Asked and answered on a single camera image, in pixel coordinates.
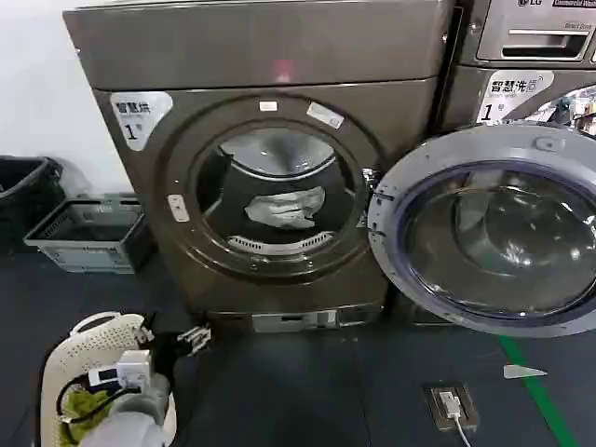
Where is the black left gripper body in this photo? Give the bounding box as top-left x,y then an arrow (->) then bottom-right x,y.
149,331 -> 186,373

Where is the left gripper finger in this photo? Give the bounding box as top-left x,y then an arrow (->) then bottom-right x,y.
181,338 -> 214,359
179,324 -> 213,343

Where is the white perforated laundry basket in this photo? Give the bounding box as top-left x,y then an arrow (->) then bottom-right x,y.
40,312 -> 179,447

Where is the green cloth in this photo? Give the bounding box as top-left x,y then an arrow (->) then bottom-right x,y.
61,387 -> 116,430

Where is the grey plastic crate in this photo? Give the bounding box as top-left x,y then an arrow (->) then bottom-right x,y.
23,194 -> 156,274

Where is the white-grey garment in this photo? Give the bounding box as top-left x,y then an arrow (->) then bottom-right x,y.
243,185 -> 328,231

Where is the black plastic bin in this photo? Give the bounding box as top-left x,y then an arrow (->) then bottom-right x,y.
0,156 -> 67,256

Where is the metal floor socket box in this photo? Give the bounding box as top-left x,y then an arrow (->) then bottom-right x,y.
422,381 -> 480,432

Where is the grey-bronze front-load dryer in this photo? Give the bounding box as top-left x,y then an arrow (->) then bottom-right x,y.
61,0 -> 451,334

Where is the round glass dryer door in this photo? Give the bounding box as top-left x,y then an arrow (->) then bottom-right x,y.
366,134 -> 596,338

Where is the white scrap of paper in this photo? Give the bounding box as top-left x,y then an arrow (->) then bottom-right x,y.
502,364 -> 549,381

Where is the green floor tape strip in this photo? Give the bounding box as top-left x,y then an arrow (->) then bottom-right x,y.
496,334 -> 579,447

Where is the grey dryer with number label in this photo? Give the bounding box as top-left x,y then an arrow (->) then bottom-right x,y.
437,64 -> 596,328

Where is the silver machine with drawer panel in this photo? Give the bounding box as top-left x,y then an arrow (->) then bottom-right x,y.
458,0 -> 596,72

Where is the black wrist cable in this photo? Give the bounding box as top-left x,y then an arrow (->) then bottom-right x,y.
55,374 -> 126,426

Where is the white plug with cable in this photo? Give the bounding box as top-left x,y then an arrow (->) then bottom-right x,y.
436,389 -> 472,447

